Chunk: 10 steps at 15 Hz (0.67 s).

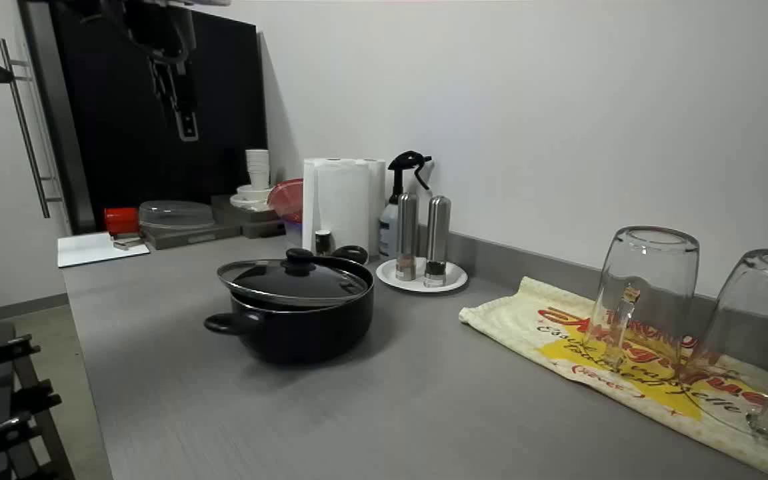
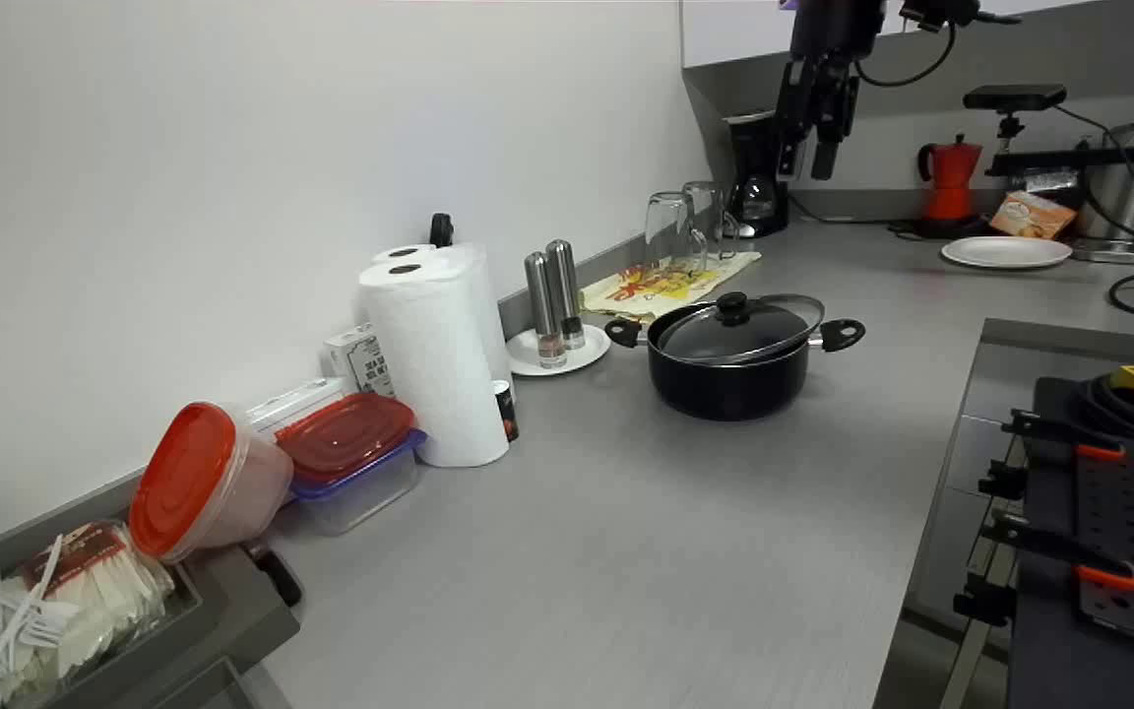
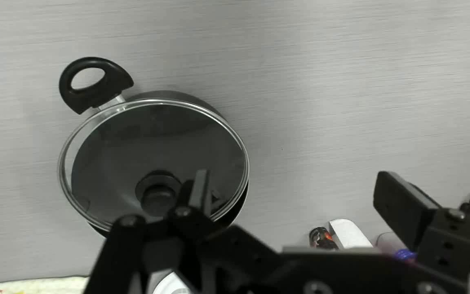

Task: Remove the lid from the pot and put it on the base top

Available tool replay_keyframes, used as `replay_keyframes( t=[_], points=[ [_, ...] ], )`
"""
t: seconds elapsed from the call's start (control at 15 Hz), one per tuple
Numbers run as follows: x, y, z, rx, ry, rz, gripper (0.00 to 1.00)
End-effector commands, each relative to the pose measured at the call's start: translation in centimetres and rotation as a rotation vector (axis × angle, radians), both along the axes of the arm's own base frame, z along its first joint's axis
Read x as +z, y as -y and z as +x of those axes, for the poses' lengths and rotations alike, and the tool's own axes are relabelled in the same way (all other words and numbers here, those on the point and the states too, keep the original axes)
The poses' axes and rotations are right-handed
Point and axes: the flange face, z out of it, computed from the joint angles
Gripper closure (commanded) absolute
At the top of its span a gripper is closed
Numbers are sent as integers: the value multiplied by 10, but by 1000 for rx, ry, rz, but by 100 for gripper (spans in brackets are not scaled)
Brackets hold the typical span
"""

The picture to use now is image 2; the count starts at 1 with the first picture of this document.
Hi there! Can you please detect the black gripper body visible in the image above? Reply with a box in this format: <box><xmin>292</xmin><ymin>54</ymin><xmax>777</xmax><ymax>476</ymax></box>
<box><xmin>781</xmin><ymin>23</ymin><xmax>874</xmax><ymax>132</ymax></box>

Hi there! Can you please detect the glass pot lid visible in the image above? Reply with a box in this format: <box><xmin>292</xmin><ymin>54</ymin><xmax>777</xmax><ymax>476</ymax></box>
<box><xmin>649</xmin><ymin>292</ymin><xmax>821</xmax><ymax>372</ymax></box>

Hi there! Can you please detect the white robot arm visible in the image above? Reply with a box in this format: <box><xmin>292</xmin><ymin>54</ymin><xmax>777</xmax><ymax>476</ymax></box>
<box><xmin>777</xmin><ymin>0</ymin><xmax>887</xmax><ymax>182</ymax></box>

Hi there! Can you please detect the red moka pot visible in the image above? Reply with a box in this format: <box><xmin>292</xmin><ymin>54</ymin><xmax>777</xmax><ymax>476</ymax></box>
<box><xmin>918</xmin><ymin>134</ymin><xmax>979</xmax><ymax>224</ymax></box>

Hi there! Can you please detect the black cooking pot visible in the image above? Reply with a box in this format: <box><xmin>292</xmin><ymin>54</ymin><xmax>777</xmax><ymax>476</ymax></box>
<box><xmin>649</xmin><ymin>319</ymin><xmax>866</xmax><ymax>422</ymax></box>

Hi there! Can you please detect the flat red-lid container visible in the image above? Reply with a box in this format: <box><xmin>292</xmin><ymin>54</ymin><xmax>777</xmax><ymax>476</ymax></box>
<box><xmin>275</xmin><ymin>396</ymin><xmax>425</xmax><ymax>536</ymax></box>

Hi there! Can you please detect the black coffee machine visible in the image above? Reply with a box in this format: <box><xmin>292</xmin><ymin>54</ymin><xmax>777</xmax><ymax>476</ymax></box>
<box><xmin>727</xmin><ymin>116</ymin><xmax>788</xmax><ymax>241</ymax></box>

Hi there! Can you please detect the far upturned drinking glass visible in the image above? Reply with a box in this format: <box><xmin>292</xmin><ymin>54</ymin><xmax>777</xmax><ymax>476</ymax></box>
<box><xmin>681</xmin><ymin>182</ymin><xmax>719</xmax><ymax>250</ymax></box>

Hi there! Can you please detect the upturned drinking glass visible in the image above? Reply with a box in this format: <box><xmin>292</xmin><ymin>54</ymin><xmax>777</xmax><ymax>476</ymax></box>
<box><xmin>681</xmin><ymin>182</ymin><xmax>719</xmax><ymax>250</ymax></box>
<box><xmin>647</xmin><ymin>191</ymin><xmax>689</xmax><ymax>262</ymax></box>

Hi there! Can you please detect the near upturned drinking glass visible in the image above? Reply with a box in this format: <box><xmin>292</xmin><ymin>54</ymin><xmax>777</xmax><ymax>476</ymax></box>
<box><xmin>647</xmin><ymin>191</ymin><xmax>689</xmax><ymax>262</ymax></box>

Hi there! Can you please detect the white plate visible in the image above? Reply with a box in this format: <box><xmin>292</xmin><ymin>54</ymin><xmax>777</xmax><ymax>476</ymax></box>
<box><xmin>938</xmin><ymin>235</ymin><xmax>1072</xmax><ymax>272</ymax></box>

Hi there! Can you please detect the orange snack packet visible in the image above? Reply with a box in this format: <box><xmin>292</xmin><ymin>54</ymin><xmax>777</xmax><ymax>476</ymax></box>
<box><xmin>988</xmin><ymin>193</ymin><xmax>1075</xmax><ymax>241</ymax></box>

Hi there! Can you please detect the printed dish towel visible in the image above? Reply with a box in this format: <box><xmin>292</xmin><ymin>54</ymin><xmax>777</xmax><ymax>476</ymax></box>
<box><xmin>582</xmin><ymin>251</ymin><xmax>757</xmax><ymax>319</ymax></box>

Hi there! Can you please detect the right steel grinder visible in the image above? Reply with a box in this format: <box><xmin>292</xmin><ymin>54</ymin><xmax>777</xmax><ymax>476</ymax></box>
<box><xmin>547</xmin><ymin>241</ymin><xmax>582</xmax><ymax>351</ymax></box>

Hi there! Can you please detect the steel grinder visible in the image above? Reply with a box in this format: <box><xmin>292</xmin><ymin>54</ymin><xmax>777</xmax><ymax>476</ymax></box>
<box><xmin>547</xmin><ymin>241</ymin><xmax>582</xmax><ymax>351</ymax></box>
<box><xmin>522</xmin><ymin>251</ymin><xmax>563</xmax><ymax>365</ymax></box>

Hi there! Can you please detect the left steel grinder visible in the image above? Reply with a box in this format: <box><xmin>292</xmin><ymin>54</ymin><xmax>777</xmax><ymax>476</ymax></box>
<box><xmin>522</xmin><ymin>251</ymin><xmax>563</xmax><ymax>365</ymax></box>

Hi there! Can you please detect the small white saucer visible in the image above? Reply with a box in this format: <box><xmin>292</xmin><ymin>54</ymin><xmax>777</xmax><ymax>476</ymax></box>
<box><xmin>506</xmin><ymin>322</ymin><xmax>610</xmax><ymax>377</ymax></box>

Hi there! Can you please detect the black-capped spray bottle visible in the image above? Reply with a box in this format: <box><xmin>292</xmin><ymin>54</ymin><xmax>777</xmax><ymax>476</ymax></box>
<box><xmin>429</xmin><ymin>214</ymin><xmax>456</xmax><ymax>250</ymax></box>

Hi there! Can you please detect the front paper towel roll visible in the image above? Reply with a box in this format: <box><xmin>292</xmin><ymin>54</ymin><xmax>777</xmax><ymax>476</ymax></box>
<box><xmin>357</xmin><ymin>262</ymin><xmax>506</xmax><ymax>468</ymax></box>

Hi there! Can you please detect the paper towel roll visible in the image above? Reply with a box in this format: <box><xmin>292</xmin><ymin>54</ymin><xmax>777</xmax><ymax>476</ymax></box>
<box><xmin>374</xmin><ymin>246</ymin><xmax>510</xmax><ymax>382</ymax></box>
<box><xmin>357</xmin><ymin>262</ymin><xmax>506</xmax><ymax>468</ymax></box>

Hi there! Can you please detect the rear paper towel roll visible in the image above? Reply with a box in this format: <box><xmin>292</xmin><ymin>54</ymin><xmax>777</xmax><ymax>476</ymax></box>
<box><xmin>374</xmin><ymin>246</ymin><xmax>510</xmax><ymax>382</ymax></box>

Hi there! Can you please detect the black clamp rack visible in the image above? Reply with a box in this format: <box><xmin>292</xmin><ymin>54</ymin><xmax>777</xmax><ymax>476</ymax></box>
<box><xmin>951</xmin><ymin>377</ymin><xmax>1134</xmax><ymax>709</ymax></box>

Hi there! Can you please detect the black dial knob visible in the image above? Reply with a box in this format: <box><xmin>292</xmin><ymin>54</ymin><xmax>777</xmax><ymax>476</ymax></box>
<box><xmin>249</xmin><ymin>549</ymin><xmax>301</xmax><ymax>607</ymax></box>

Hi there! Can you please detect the grey tray bin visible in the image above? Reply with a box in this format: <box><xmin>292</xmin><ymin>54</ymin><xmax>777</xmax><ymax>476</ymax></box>
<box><xmin>0</xmin><ymin>482</ymin><xmax>299</xmax><ymax>709</ymax></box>

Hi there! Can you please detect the bag of white cutlery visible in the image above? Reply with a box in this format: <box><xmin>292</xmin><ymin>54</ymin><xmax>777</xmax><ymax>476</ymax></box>
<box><xmin>0</xmin><ymin>519</ymin><xmax>177</xmax><ymax>709</ymax></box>

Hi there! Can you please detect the black camera on stand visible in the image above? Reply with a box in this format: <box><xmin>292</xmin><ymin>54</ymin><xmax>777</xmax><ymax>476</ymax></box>
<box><xmin>962</xmin><ymin>83</ymin><xmax>1068</xmax><ymax>143</ymax></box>

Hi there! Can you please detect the white wall outlet box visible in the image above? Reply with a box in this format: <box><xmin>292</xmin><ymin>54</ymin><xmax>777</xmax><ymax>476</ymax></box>
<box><xmin>322</xmin><ymin>326</ymin><xmax>389</xmax><ymax>396</ymax></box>

